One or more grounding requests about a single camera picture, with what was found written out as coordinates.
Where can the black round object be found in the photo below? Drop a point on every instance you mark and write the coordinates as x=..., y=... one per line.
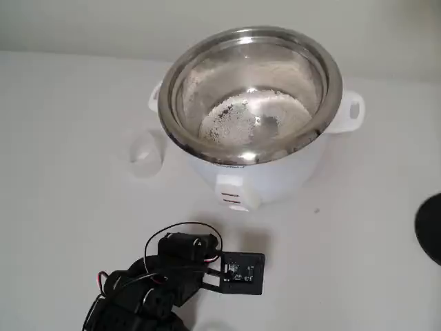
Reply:
x=430, y=231

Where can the white rice cooker housing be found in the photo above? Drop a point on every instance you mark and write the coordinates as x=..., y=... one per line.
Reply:
x=275, y=179

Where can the white uncooked rice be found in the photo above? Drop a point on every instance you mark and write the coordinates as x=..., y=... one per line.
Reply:
x=234, y=120

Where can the translucent plastic measuring cup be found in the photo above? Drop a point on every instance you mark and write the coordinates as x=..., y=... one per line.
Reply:
x=143, y=165

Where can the black camera mount with board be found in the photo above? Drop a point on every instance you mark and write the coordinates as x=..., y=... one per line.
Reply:
x=251, y=284

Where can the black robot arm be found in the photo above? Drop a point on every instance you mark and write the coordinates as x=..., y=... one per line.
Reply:
x=131, y=303

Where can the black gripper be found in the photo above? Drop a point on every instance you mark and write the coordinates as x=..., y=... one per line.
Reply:
x=187, y=244

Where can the stainless steel inner pot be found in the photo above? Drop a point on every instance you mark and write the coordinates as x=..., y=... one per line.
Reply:
x=206, y=86

